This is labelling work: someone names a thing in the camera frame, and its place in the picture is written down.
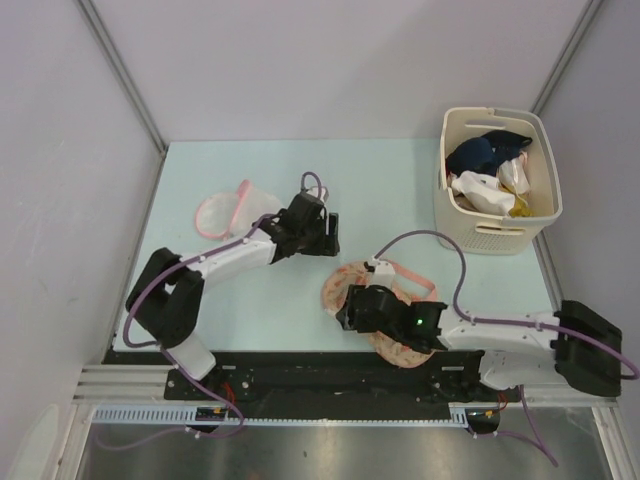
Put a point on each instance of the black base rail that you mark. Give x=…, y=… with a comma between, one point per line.
x=359, y=384

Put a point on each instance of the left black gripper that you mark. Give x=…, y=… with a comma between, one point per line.
x=327, y=244

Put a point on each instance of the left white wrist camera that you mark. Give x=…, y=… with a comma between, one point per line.
x=320, y=193

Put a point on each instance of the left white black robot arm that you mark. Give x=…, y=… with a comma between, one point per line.
x=164, y=303

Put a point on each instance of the cream plastic laundry basket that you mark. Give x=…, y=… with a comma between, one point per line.
x=481, y=233

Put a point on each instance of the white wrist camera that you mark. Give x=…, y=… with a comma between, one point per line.
x=320, y=193
x=381, y=272

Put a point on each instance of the dark navy garment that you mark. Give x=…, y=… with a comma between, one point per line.
x=485, y=154

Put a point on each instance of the yellow garment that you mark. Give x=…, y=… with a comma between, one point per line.
x=521, y=208

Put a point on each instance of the white slotted cable duct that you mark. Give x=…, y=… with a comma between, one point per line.
x=447, y=416

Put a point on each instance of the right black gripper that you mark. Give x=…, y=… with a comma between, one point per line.
x=355, y=322

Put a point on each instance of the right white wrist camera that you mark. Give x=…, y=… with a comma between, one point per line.
x=381, y=272

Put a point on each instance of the white pink plastic bag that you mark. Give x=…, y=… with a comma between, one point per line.
x=512, y=174

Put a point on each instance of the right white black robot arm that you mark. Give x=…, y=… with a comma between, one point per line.
x=574, y=343

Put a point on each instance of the floral orange bra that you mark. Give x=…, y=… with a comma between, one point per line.
x=333, y=297

